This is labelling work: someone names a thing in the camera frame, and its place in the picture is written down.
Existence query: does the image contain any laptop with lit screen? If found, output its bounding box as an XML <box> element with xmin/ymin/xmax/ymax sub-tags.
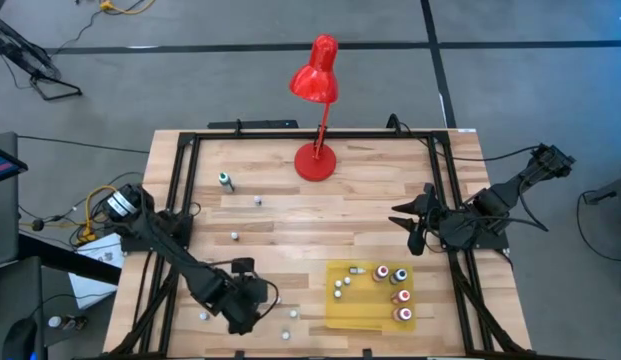
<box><xmin>0</xmin><ymin>143</ymin><xmax>29</xmax><ymax>186</ymax></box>

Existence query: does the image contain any coiled yellow cable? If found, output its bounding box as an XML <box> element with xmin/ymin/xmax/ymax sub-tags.
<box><xmin>77</xmin><ymin>184</ymin><xmax>120</xmax><ymax>245</ymax></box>

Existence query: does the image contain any yellow translucent plastic bin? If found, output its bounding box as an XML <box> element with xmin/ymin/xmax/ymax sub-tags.
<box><xmin>324</xmin><ymin>260</ymin><xmax>417</xmax><ymax>332</ymax></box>

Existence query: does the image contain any black side table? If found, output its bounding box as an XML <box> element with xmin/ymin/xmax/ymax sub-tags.
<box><xmin>0</xmin><ymin>130</ymin><xmax>21</xmax><ymax>271</ymax></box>

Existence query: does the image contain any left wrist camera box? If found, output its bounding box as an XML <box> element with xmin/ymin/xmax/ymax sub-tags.
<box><xmin>230</xmin><ymin>256</ymin><xmax>256</xmax><ymax>275</ymax></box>

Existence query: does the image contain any black aluminium table frame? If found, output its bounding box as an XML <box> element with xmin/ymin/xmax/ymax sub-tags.
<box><xmin>104</xmin><ymin>128</ymin><xmax>534</xmax><ymax>360</ymax></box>

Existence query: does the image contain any black computer mouse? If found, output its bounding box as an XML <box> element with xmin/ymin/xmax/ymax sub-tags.
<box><xmin>0</xmin><ymin>317</ymin><xmax>40</xmax><ymax>360</ymax></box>

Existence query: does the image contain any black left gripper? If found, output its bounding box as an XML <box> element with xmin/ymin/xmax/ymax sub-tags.
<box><xmin>209</xmin><ymin>272</ymin><xmax>270</xmax><ymax>336</ymax></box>

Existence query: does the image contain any yellow floor cable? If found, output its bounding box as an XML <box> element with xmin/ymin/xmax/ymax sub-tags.
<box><xmin>98</xmin><ymin>0</ymin><xmax>157</xmax><ymax>15</ymax></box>

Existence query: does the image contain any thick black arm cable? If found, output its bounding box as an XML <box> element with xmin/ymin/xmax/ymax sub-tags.
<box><xmin>387</xmin><ymin>112</ymin><xmax>541</xmax><ymax>164</ymax></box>

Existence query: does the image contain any grey stand leg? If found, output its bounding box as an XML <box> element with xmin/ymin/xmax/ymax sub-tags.
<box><xmin>582</xmin><ymin>173</ymin><xmax>621</xmax><ymax>206</ymax></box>

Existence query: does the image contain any green-tip large colouring bottle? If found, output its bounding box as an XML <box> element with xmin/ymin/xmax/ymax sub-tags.
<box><xmin>217</xmin><ymin>171</ymin><xmax>236</xmax><ymax>195</ymax></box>

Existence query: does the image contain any spare dropper bottle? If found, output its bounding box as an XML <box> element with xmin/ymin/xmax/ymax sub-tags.
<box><xmin>47</xmin><ymin>313</ymin><xmax>90</xmax><ymax>332</ymax></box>

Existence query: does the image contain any black power strip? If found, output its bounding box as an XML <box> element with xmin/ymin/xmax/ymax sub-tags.
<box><xmin>207</xmin><ymin>118</ymin><xmax>300</xmax><ymax>131</ymax></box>

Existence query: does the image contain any red desk lamp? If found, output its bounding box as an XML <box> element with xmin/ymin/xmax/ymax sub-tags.
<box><xmin>288</xmin><ymin>33</ymin><xmax>340</xmax><ymax>183</ymax></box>

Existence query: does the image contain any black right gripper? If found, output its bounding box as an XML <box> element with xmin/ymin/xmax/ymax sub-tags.
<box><xmin>387</xmin><ymin>182</ymin><xmax>474</xmax><ymax>257</ymax></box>

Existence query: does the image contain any white paper box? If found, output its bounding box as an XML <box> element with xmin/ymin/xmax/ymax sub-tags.
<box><xmin>68</xmin><ymin>232</ymin><xmax>127</xmax><ymax>310</ymax></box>

